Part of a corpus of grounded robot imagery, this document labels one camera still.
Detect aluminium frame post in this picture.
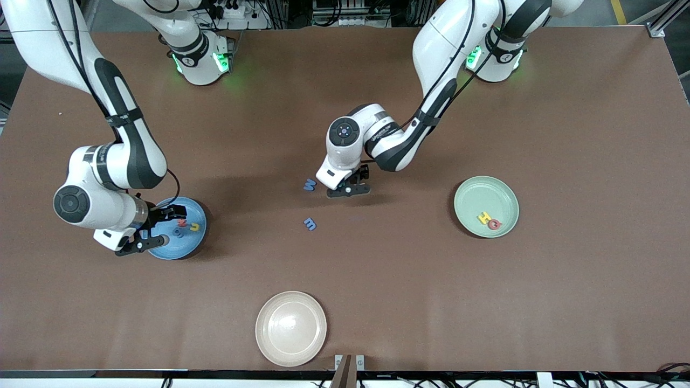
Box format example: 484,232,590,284
650,0,690,38

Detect black cable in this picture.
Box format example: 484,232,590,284
360,0,507,163
47,0,181,208

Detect white table edge rail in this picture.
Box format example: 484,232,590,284
0,370,690,388

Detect white power strip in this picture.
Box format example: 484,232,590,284
213,0,255,19

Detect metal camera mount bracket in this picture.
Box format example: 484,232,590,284
334,354,365,388

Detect blue plate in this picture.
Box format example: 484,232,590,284
146,197,208,261

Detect black equipment rack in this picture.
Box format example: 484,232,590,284
312,0,394,27

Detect beige plate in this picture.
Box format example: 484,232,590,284
255,291,328,368

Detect green plate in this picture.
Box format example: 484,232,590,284
453,176,520,239

